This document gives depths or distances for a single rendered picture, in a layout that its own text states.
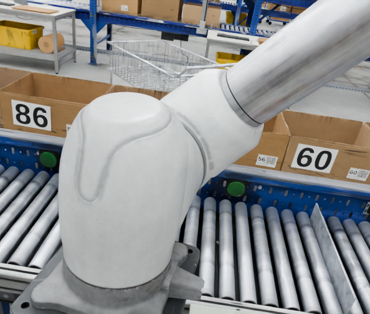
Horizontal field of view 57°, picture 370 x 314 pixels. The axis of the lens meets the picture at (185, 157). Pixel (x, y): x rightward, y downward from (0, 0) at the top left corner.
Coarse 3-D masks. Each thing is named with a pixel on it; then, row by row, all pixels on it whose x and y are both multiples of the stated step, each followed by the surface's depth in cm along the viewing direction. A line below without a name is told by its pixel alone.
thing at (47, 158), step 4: (44, 152) 141; (48, 152) 140; (40, 156) 141; (44, 156) 140; (48, 156) 140; (52, 156) 140; (40, 160) 142; (44, 160) 141; (48, 160) 141; (52, 160) 141; (56, 160) 142; (44, 164) 142; (48, 164) 142; (52, 164) 142
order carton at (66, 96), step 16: (32, 80) 163; (48, 80) 163; (64, 80) 163; (80, 80) 162; (0, 96) 138; (16, 96) 137; (32, 96) 137; (48, 96) 167; (64, 96) 166; (80, 96) 166; (96, 96) 165; (64, 112) 139; (16, 128) 144; (32, 128) 144; (64, 128) 142
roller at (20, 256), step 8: (56, 200) 130; (48, 208) 125; (56, 208) 126; (40, 216) 122; (48, 216) 122; (56, 216) 125; (40, 224) 117; (48, 224) 120; (32, 232) 114; (40, 232) 115; (24, 240) 110; (32, 240) 111; (40, 240) 115; (24, 248) 108; (32, 248) 110; (16, 256) 104; (24, 256) 106; (16, 264) 103; (24, 264) 105
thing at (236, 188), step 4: (232, 184) 139; (236, 184) 139; (240, 184) 138; (228, 188) 140; (232, 188) 139; (236, 188) 139; (240, 188) 139; (244, 188) 139; (228, 192) 141; (232, 192) 140; (236, 192) 140; (240, 192) 140; (236, 196) 142
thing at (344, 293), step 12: (312, 216) 140; (324, 228) 127; (324, 240) 125; (324, 252) 124; (336, 252) 115; (336, 264) 113; (336, 276) 112; (336, 288) 110; (348, 288) 103; (348, 300) 102; (348, 312) 102
